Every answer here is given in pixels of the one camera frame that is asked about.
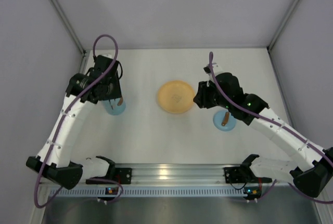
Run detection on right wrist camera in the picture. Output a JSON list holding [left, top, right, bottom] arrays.
[[203, 63, 223, 76]]

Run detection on brown lid handle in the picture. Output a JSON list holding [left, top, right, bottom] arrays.
[[221, 112, 229, 126]]

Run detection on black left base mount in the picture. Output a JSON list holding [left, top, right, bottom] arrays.
[[85, 167, 132, 185]]

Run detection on aluminium mounting rail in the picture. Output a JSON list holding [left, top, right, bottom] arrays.
[[39, 163, 294, 186]]

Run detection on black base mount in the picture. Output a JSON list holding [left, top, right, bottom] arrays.
[[85, 167, 132, 185], [223, 166, 249, 184]]

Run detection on light blue cylindrical container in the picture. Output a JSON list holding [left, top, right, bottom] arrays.
[[101, 97, 126, 116]]

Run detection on slotted cable duct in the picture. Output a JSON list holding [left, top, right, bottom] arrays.
[[57, 185, 247, 197]]

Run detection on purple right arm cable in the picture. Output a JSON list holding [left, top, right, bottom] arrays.
[[208, 51, 333, 204]]

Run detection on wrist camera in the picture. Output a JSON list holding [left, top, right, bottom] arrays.
[[203, 63, 223, 76], [99, 54, 113, 59]]

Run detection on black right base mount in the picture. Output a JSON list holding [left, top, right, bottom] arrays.
[[223, 166, 249, 184]]

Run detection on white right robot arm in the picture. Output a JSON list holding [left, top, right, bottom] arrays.
[[194, 72, 332, 198]]

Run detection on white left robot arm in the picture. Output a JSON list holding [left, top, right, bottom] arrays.
[[26, 55, 122, 190]]

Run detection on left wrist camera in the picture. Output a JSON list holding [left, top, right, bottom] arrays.
[[99, 54, 113, 59]]

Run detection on light blue lid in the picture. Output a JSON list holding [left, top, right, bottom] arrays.
[[213, 110, 237, 131]]

